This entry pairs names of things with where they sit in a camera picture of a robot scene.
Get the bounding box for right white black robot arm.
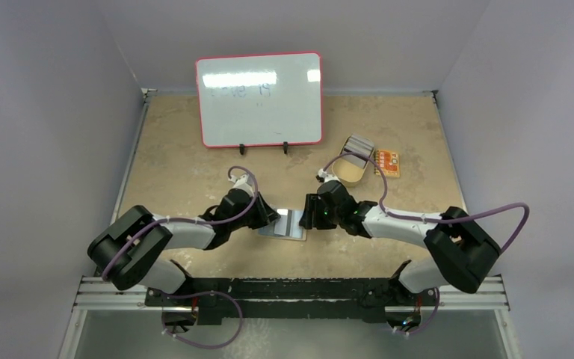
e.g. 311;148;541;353
299;180;502;304

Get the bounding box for aluminium frame rail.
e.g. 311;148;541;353
72;277;510;311

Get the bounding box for pink framed whiteboard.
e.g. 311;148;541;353
195;51;324;148

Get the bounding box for beige oval tray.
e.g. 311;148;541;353
331;144;369;187

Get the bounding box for orange card pack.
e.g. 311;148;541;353
374;150;401;178

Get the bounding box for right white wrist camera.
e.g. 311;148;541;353
315;168;333;183

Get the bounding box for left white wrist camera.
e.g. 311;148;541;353
229;174;256;197

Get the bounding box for credit card with black stripe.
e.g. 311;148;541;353
271;209;305;239

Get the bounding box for beige card holder wallet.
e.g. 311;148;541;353
257;209;306;242

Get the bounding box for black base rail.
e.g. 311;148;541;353
145;277;436;325

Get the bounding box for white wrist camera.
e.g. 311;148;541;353
229;174;256;197
315;168;333;183

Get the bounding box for credit card stack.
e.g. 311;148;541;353
342;134;375;157

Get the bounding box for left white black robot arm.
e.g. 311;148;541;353
87;188;280;306

